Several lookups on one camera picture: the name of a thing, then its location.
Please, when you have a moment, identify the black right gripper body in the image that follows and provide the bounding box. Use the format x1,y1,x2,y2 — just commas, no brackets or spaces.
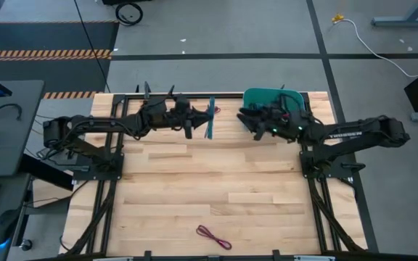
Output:
264,102,306,142

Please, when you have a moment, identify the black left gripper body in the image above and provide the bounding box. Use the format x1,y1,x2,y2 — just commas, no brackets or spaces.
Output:
168,94,196,140

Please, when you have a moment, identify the teal USB cable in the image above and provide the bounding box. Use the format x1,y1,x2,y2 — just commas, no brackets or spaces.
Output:
203,95,216,141

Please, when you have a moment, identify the teal plastic bin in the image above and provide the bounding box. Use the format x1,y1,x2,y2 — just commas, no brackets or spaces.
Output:
242,87,307,117

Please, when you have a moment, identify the black mat with hazard stripes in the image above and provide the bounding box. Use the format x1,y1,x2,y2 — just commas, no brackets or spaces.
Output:
0,20,120,100

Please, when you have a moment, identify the grey desk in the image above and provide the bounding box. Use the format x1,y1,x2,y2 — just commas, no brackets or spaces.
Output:
0,80,46,178

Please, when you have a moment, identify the black computer mouse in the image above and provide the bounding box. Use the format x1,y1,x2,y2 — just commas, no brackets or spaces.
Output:
0,209,21,247

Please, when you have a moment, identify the white floor cable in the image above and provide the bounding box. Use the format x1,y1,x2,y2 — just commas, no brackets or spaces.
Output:
340,18,418,78

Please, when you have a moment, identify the thin black cord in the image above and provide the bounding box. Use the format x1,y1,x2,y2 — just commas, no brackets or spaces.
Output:
73,0,112,94

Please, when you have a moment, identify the maroon USB cable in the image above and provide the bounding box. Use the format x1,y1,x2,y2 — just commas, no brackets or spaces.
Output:
195,224,233,252

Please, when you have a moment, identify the coiled black floor cable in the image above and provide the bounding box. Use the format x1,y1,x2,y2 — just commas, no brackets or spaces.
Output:
115,1,144,27

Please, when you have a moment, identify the black cable on desk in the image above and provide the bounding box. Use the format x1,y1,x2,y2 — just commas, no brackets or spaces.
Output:
0,102,23,122

